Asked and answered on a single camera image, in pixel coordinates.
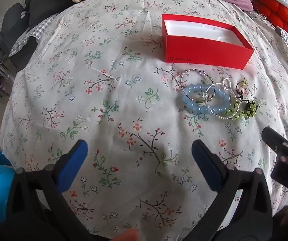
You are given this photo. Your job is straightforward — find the black cushion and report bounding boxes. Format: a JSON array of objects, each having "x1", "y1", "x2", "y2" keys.
[{"x1": 24, "y1": 0, "x2": 102, "y2": 29}]

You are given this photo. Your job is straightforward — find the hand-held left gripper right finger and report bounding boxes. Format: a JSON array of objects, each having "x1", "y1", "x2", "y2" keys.
[{"x1": 181, "y1": 139, "x2": 275, "y2": 241}]

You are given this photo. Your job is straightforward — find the red cardboard box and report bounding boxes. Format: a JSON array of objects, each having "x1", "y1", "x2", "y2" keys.
[{"x1": 161, "y1": 14, "x2": 255, "y2": 70}]

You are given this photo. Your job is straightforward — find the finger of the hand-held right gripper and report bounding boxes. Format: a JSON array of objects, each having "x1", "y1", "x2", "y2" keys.
[{"x1": 262, "y1": 127, "x2": 288, "y2": 165}]

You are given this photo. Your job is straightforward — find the orange plush toy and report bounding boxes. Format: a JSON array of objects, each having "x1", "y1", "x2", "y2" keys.
[{"x1": 253, "y1": 0, "x2": 288, "y2": 34}]

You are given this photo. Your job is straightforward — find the dark thin bead bracelet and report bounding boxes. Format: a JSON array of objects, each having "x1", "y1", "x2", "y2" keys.
[{"x1": 180, "y1": 69, "x2": 214, "y2": 104}]

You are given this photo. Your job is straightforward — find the light blue bead bracelet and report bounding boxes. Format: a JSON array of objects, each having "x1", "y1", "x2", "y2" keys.
[{"x1": 182, "y1": 84, "x2": 235, "y2": 114}]

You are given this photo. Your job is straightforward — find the green bead bracelet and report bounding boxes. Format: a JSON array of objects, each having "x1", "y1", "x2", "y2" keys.
[{"x1": 226, "y1": 100, "x2": 258, "y2": 121}]

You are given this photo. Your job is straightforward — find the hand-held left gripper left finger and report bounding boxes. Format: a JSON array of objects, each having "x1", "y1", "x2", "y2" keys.
[{"x1": 0, "y1": 139, "x2": 109, "y2": 241}]

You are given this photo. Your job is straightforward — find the small silver chain bracelet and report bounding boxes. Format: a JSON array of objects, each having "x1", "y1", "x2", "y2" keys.
[{"x1": 205, "y1": 83, "x2": 231, "y2": 109}]

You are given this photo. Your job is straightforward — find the floral bedsheet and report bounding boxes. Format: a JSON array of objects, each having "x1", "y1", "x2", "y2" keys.
[{"x1": 0, "y1": 0, "x2": 288, "y2": 239}]

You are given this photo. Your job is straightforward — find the grey checkered cloth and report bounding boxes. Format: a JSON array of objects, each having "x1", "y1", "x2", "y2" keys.
[{"x1": 8, "y1": 12, "x2": 60, "y2": 59}]

